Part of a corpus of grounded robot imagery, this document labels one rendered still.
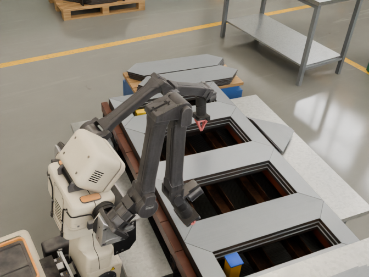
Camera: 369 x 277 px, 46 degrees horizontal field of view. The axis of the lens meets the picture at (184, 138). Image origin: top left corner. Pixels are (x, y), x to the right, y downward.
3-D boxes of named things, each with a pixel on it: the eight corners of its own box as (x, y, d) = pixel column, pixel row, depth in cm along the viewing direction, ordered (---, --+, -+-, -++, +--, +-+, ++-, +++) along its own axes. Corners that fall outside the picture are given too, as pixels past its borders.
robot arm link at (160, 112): (141, 92, 133) (157, 108, 126) (178, 89, 140) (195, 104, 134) (124, 202, 156) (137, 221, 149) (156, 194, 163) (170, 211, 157)
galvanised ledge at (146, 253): (101, 121, 290) (100, 117, 289) (173, 276, 197) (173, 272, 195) (71, 127, 283) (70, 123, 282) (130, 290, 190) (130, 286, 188)
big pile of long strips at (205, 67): (219, 58, 346) (219, 51, 342) (243, 82, 317) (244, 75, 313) (122, 72, 318) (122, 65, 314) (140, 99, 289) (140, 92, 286)
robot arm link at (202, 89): (150, 84, 196) (166, 100, 192) (157, 74, 194) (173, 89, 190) (198, 88, 232) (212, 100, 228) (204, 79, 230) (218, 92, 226)
